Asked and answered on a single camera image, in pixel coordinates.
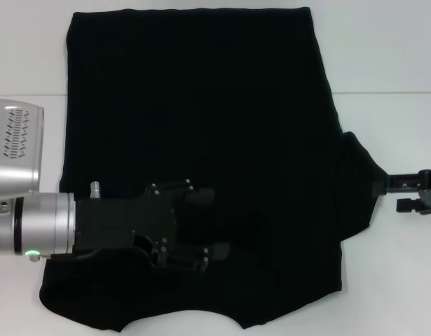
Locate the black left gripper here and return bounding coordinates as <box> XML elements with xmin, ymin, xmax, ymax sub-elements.
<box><xmin>74</xmin><ymin>178</ymin><xmax>232</xmax><ymax>272</ymax></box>

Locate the black shirt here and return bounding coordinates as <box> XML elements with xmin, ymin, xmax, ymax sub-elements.
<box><xmin>38</xmin><ymin>7</ymin><xmax>390</xmax><ymax>314</ymax></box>

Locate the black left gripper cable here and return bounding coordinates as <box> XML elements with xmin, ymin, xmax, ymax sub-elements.
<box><xmin>29</xmin><ymin>248</ymin><xmax>100</xmax><ymax>263</ymax></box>

